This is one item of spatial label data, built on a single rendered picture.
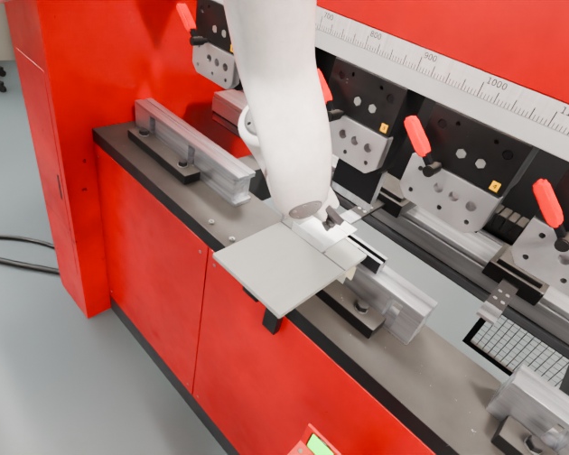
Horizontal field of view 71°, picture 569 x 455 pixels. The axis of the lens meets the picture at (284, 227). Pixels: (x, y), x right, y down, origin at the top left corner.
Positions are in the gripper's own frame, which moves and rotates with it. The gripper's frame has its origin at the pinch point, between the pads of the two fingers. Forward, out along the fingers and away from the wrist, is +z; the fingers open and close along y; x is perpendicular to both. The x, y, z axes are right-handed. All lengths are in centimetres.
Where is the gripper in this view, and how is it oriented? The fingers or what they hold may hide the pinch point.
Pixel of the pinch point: (318, 213)
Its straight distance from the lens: 80.3
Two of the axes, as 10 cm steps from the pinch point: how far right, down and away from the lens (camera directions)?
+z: 2.9, 3.7, 8.8
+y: -7.0, -5.4, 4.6
